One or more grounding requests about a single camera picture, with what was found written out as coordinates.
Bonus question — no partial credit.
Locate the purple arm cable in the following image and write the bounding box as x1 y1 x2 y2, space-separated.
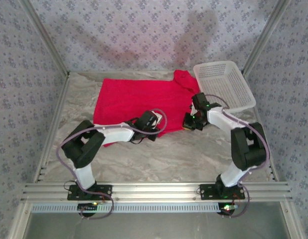
203 94 271 220
55 108 167 221

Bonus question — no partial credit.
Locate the red t-shirt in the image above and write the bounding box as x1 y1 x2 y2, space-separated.
93 69 202 137

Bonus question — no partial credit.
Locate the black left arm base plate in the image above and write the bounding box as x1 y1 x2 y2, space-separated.
67 184 113 201

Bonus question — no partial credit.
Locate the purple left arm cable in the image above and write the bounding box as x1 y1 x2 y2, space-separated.
55 108 167 221

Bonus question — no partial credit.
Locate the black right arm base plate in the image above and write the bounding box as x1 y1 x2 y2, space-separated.
199 183 246 201

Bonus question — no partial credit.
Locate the black controller board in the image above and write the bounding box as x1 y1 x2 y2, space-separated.
218 203 238 216
78 203 99 215

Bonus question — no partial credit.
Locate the aluminium frame leg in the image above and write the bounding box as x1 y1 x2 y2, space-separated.
6 201 32 239
280 201 306 239

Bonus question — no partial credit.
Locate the white perforated plastic basket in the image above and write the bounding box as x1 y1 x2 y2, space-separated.
193 60 257 113

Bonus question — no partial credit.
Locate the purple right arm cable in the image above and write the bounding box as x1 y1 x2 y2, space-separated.
203 94 271 220

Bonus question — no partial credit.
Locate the grey slotted cable duct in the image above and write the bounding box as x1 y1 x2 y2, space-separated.
31 202 234 214

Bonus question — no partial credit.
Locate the aluminium frame post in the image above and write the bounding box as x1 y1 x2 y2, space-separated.
19 0 70 76
243 0 292 74

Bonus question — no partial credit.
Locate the aluminium mounting rail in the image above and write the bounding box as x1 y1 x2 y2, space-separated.
20 181 293 201

